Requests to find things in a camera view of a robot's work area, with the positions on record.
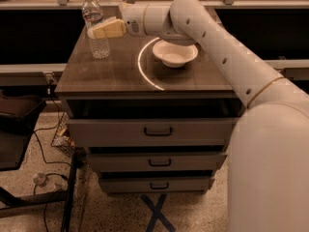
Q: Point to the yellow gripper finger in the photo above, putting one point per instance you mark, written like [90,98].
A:
[114,29]
[107,20]

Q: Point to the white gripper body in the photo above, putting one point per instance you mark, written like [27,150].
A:
[133,18]

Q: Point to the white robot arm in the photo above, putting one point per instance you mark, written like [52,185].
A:
[268,178]

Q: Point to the bottle on floor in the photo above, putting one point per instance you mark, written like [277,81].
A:
[45,184]

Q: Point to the white bowl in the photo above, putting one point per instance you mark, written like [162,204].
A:
[173,55]

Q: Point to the top grey drawer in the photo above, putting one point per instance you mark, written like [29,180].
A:
[150,132]

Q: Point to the grey drawer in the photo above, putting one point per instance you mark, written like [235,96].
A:
[173,184]
[150,132]
[148,162]

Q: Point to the grey drawer cabinet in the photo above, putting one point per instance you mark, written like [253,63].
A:
[132,84]

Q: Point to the dark chair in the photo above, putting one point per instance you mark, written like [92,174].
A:
[18,118]

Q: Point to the middle grey drawer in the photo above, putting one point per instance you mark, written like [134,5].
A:
[148,162]

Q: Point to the bottom grey drawer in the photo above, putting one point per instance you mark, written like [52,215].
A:
[173,184]

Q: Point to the wire basket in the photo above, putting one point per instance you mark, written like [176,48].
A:
[62,139]

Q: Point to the black metal frame leg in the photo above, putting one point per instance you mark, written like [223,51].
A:
[12,202]

